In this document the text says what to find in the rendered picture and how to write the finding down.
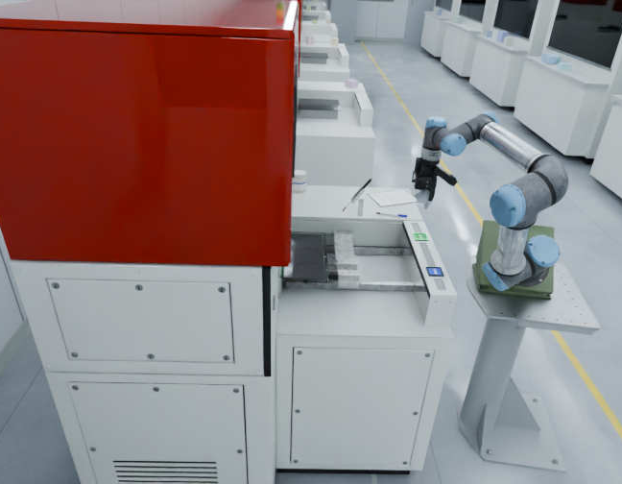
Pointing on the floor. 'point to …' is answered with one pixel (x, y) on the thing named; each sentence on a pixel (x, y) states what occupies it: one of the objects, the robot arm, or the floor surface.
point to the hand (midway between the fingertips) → (427, 205)
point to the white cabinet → (356, 402)
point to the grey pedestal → (506, 406)
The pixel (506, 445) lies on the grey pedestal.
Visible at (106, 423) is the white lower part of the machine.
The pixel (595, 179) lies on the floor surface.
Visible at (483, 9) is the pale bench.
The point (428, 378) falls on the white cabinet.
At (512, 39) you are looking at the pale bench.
